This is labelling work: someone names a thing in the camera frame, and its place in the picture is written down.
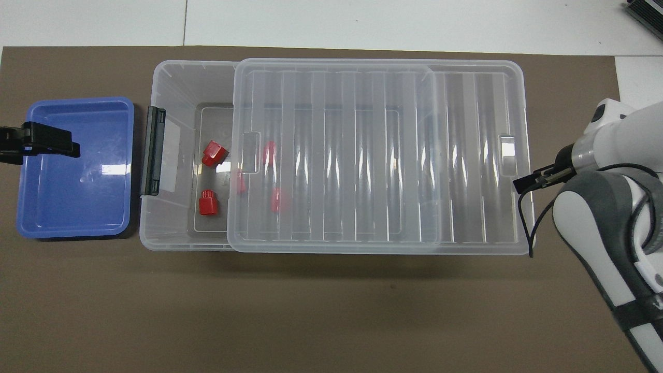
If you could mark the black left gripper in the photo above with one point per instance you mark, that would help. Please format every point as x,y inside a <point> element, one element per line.
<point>11,145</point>

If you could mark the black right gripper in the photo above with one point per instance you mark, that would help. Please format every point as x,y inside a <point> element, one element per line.
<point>565,158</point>

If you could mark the red block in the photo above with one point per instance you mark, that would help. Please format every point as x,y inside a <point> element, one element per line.
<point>278,200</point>
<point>269,153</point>
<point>241,182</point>
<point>209,203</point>
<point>214,154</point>

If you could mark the clear ribbed plastic lid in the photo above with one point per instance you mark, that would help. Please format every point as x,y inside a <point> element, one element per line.
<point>362,155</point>

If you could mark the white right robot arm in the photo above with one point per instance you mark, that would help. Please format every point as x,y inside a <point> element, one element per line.
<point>595,233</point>

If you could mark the blue plastic tray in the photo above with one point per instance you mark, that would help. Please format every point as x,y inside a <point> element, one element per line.
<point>72,207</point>

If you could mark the clear plastic storage box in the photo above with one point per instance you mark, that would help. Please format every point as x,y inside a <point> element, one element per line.
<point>178,93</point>

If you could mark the dark ribbed equipment case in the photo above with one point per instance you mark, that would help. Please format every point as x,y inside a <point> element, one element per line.
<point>647,13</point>

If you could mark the brown table mat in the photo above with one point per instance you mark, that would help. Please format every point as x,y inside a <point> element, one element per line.
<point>311,311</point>

